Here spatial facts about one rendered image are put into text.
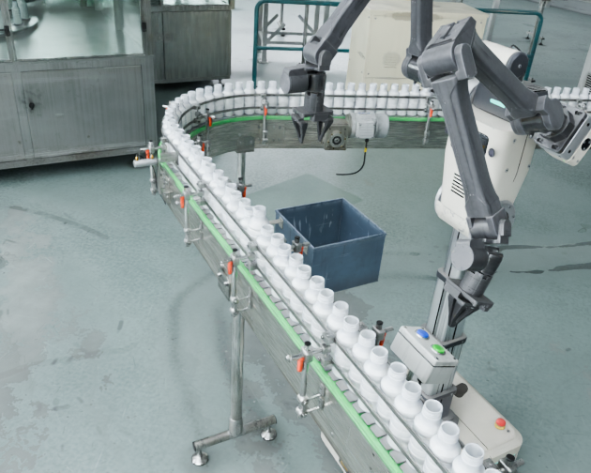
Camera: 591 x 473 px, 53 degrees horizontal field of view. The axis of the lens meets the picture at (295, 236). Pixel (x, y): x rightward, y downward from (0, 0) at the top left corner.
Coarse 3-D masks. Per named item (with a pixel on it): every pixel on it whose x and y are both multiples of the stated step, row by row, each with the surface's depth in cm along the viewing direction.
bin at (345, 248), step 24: (288, 216) 236; (312, 216) 242; (336, 216) 248; (360, 216) 235; (288, 240) 227; (312, 240) 248; (336, 240) 255; (360, 240) 217; (384, 240) 224; (312, 264) 212; (336, 264) 218; (360, 264) 224; (336, 288) 224
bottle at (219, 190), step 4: (220, 176) 204; (224, 176) 204; (220, 180) 201; (224, 180) 202; (220, 184) 202; (224, 184) 202; (216, 188) 204; (220, 188) 203; (224, 188) 203; (216, 192) 203; (220, 192) 203; (224, 192) 203; (220, 196) 203; (220, 200) 204; (216, 204) 205; (216, 208) 206; (220, 208) 205; (216, 212) 207; (220, 212) 206; (220, 216) 207; (216, 220) 208
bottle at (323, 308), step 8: (320, 296) 149; (328, 296) 151; (320, 304) 150; (328, 304) 149; (320, 312) 149; (328, 312) 149; (312, 320) 152; (312, 328) 153; (320, 328) 151; (320, 336) 153; (312, 344) 155
